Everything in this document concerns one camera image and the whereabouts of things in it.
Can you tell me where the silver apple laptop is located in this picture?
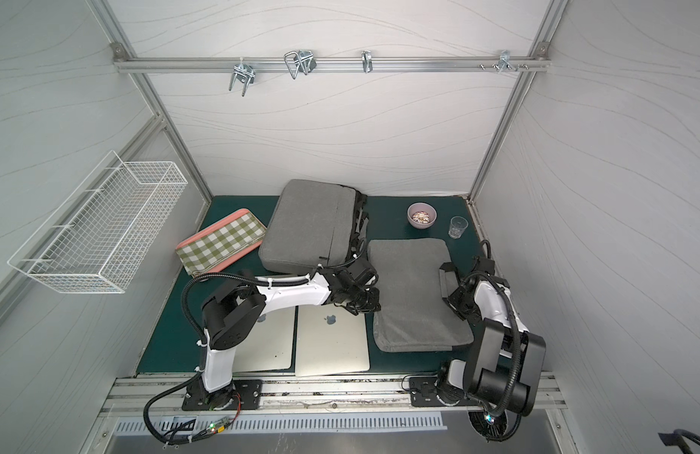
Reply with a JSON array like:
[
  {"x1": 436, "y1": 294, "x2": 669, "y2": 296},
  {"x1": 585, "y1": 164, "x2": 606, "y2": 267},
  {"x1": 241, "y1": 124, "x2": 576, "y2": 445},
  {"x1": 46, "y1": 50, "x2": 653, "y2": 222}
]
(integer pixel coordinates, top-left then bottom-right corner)
[
  {"x1": 294, "y1": 305, "x2": 370, "y2": 376},
  {"x1": 233, "y1": 308, "x2": 296, "y2": 375}
]

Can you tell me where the grey laptop sleeve bag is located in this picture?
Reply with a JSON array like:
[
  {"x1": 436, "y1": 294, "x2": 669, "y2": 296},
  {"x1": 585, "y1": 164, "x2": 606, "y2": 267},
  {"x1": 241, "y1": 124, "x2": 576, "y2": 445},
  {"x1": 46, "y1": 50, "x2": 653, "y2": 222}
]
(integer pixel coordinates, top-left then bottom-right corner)
[{"x1": 259, "y1": 179, "x2": 340, "y2": 274}]

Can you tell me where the grey zippered laptop bag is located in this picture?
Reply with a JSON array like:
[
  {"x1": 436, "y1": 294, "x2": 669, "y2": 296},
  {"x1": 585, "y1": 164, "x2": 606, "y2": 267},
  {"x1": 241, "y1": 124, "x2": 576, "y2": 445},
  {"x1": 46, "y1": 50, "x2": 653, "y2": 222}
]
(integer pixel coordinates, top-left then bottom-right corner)
[{"x1": 331, "y1": 185, "x2": 369, "y2": 266}]

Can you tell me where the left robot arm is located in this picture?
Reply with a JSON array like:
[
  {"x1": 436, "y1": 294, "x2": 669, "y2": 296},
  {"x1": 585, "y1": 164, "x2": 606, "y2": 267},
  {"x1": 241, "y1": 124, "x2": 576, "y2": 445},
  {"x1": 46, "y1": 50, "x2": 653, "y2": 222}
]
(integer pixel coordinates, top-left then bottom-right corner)
[{"x1": 194, "y1": 258, "x2": 380, "y2": 393}]

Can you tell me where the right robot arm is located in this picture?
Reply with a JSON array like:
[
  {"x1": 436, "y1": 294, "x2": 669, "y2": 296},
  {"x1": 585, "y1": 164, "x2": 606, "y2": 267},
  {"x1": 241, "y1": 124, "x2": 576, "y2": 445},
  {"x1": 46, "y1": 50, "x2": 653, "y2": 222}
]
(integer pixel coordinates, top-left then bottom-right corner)
[{"x1": 435, "y1": 257, "x2": 546, "y2": 421}]

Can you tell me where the clear plastic cup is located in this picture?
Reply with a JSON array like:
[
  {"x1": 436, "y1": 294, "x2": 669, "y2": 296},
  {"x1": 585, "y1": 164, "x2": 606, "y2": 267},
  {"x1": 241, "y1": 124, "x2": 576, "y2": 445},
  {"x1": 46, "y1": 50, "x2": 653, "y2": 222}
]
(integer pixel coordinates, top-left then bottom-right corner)
[{"x1": 448, "y1": 216, "x2": 469, "y2": 239}]

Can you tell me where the pink bowl with contents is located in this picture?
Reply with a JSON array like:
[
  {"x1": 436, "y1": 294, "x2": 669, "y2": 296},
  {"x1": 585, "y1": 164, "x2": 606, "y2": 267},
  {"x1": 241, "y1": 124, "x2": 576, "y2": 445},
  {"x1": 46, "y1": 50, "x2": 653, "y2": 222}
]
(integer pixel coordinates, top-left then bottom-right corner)
[{"x1": 407, "y1": 202, "x2": 437, "y2": 230}]

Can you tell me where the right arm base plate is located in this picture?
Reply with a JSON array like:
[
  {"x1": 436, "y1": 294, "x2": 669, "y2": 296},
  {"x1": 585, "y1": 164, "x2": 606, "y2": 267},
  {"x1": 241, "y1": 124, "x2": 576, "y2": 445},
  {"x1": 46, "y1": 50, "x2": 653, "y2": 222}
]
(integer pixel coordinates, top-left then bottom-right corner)
[{"x1": 400, "y1": 376, "x2": 477, "y2": 408}]

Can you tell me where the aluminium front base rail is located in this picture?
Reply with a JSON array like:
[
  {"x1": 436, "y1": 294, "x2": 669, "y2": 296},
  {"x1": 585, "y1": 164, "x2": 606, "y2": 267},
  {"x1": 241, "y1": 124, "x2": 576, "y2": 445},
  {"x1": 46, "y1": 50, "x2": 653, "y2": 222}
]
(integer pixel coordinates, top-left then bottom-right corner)
[{"x1": 98, "y1": 372, "x2": 568, "y2": 418}]

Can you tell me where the white slotted cable duct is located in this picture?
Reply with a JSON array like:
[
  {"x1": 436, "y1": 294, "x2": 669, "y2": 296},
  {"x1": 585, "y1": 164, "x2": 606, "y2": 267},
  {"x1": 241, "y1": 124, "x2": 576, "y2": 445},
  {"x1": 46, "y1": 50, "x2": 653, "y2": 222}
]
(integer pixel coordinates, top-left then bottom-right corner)
[{"x1": 114, "y1": 412, "x2": 448, "y2": 436}]

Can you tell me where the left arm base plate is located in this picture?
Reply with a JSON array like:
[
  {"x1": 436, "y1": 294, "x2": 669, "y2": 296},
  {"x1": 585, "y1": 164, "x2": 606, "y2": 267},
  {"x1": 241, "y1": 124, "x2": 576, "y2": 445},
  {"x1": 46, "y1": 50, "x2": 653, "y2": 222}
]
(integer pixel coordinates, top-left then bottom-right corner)
[{"x1": 182, "y1": 379, "x2": 262, "y2": 412}]

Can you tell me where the white wire basket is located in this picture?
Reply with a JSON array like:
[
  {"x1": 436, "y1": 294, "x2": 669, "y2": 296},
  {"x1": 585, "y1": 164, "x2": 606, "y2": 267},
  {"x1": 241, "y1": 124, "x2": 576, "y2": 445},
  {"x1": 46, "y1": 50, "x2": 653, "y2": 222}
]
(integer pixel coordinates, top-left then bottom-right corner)
[{"x1": 7, "y1": 151, "x2": 187, "y2": 294}]

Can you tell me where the aluminium crossbar rail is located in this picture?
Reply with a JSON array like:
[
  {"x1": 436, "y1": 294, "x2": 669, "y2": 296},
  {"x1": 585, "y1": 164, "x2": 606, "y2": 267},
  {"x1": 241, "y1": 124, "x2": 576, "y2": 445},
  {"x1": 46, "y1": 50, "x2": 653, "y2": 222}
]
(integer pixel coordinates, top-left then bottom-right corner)
[{"x1": 114, "y1": 45, "x2": 552, "y2": 74}]

